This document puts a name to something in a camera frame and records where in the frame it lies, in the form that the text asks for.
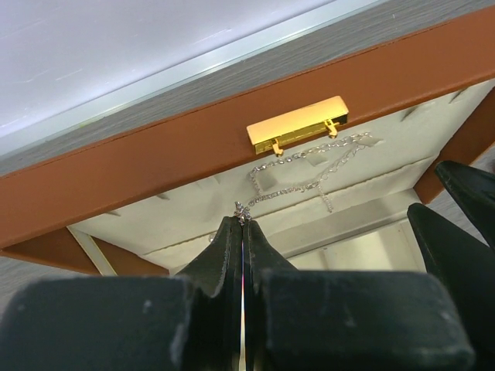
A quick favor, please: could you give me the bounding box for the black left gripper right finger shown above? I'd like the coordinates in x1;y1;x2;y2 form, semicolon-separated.
243;221;476;370

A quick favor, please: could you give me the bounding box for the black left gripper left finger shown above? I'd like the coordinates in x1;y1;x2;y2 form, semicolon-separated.
1;217;242;370

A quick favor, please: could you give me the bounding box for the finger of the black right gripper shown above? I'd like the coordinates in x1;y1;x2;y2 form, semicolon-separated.
435;161;494;247
406;203;495;341

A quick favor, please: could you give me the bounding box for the silver chain necklace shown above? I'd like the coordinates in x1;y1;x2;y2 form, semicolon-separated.
207;131;373;244

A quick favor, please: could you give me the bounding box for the brown jewelry box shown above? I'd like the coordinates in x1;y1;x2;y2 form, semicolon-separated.
1;5;494;257

